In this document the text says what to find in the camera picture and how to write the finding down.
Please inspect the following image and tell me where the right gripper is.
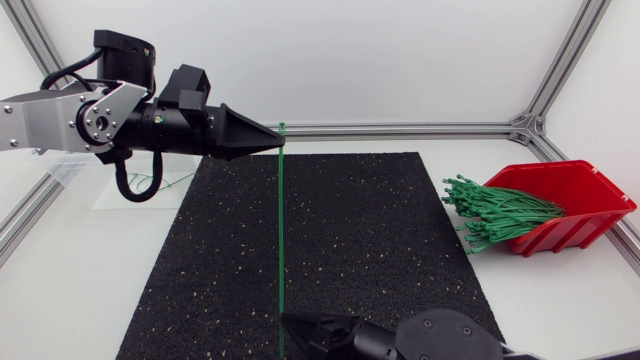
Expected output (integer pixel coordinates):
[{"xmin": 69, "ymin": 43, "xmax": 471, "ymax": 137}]
[{"xmin": 279, "ymin": 311, "xmax": 402, "ymax": 360}]

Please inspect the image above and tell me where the green cable tie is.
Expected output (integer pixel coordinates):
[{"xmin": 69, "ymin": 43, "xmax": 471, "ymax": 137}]
[
  {"xmin": 277, "ymin": 121, "xmax": 288, "ymax": 360},
  {"xmin": 125, "ymin": 171, "xmax": 197, "ymax": 195}
]

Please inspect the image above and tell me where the black speckled mat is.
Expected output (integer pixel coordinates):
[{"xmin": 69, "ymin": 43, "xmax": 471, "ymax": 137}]
[{"xmin": 115, "ymin": 151, "xmax": 507, "ymax": 360}]

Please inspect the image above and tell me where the clear plastic bin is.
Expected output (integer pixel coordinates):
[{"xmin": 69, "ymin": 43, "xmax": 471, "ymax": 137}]
[{"xmin": 41, "ymin": 148, "xmax": 202, "ymax": 212}]

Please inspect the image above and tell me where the red plastic box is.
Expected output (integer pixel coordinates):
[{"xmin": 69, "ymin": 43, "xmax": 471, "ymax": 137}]
[{"xmin": 483, "ymin": 159, "xmax": 639, "ymax": 259}]

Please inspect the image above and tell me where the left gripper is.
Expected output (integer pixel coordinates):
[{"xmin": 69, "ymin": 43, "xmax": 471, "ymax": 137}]
[{"xmin": 170, "ymin": 102, "xmax": 287, "ymax": 162}]

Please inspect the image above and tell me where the bundle of green cable ties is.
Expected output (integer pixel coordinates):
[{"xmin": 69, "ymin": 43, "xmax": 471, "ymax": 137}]
[{"xmin": 441, "ymin": 174, "xmax": 567, "ymax": 256}]

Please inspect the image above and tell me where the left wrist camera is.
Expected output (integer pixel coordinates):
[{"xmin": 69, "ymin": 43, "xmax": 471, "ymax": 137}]
[{"xmin": 158, "ymin": 63, "xmax": 212, "ymax": 113}]

